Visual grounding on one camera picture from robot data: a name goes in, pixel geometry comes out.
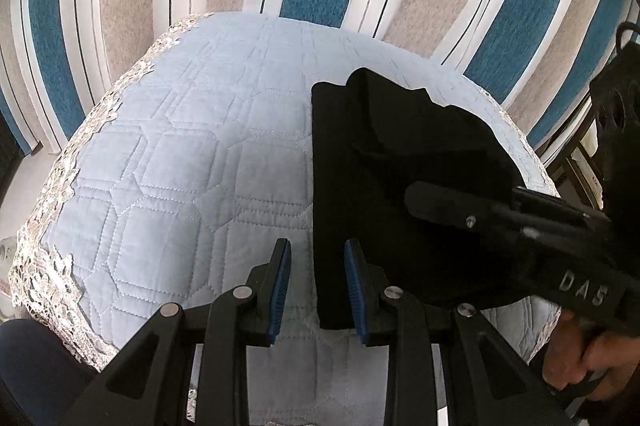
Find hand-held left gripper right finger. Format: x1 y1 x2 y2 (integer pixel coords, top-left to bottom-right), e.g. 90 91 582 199
344 238 576 426

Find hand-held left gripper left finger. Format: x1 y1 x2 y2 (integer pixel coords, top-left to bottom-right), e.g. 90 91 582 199
92 238 292 426

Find person's right hand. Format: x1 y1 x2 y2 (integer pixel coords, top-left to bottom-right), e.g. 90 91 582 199
542 308 640 402

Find dark ribbed panel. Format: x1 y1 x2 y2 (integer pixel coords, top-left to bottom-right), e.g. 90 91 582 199
0 108 23 207

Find light blue quilted cover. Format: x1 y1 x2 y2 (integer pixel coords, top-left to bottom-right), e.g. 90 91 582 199
10 12 563 426

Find dark furniture frame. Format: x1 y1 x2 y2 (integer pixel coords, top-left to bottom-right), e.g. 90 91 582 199
542 96 608 209

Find person's dark blue trouser leg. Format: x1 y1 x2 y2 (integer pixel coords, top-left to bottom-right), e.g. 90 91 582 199
0 318 101 426

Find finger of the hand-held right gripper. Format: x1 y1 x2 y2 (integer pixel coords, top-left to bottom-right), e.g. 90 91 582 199
510 187 608 227
404 182 601 257

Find black pants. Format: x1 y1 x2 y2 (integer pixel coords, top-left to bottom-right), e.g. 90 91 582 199
311 66 536 331

